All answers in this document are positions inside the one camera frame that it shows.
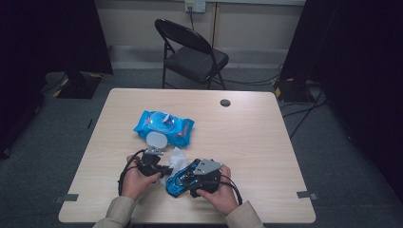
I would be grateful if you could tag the blue and black toy car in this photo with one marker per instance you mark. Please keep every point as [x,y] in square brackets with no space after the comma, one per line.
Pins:
[176,186]

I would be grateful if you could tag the person's left hand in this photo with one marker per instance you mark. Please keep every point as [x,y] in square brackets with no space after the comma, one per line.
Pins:
[134,185]

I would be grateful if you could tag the grey tape strip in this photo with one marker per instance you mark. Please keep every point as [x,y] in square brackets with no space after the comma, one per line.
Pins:
[68,198]
[305,195]

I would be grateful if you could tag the dark round table grommet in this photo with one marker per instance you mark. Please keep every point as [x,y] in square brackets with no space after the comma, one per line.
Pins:
[225,103]

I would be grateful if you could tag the person's right hand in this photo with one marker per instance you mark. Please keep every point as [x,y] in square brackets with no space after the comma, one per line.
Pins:
[221,199]

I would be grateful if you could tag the white wall socket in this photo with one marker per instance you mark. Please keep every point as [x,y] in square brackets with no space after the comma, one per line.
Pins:
[195,5]

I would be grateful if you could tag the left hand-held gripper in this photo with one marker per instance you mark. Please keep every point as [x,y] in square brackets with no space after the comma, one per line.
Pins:
[150,166]

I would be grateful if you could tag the black curtain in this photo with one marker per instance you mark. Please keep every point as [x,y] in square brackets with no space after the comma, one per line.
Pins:
[358,63]
[38,47]

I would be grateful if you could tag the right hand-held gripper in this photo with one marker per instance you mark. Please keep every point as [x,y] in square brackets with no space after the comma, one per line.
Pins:
[206,182]

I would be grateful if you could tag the blue wet wipes pack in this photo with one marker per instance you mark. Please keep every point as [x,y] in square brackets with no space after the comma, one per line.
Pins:
[182,129]

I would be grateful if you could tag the white wet wipe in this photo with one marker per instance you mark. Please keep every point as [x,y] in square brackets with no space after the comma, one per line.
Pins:
[177,160]

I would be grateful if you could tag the black stand base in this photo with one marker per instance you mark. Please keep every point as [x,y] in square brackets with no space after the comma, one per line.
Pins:
[293,91]
[79,87]

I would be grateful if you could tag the black folding chair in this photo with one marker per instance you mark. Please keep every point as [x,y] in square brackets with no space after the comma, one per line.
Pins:
[196,63]

